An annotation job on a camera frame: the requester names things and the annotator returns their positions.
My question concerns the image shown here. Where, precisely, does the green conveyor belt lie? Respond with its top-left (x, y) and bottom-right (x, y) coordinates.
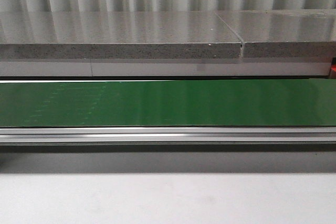
top-left (1, 79), bottom-right (335, 127)

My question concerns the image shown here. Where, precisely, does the grey stone slab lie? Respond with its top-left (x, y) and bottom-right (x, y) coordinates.
top-left (216, 9), bottom-right (335, 59)
top-left (1, 12), bottom-right (240, 59)

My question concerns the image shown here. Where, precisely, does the grey stone slab left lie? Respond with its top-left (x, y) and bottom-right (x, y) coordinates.
top-left (1, 12), bottom-right (240, 59)

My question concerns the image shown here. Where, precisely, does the grey stone slab right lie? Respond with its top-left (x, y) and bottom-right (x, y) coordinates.
top-left (216, 9), bottom-right (335, 59)

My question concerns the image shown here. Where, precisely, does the aluminium conveyor side rail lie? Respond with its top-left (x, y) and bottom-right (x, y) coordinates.
top-left (1, 126), bottom-right (335, 146)

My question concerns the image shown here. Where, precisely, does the orange red object at edge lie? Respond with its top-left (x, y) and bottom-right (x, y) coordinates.
top-left (329, 57), bottom-right (336, 79)

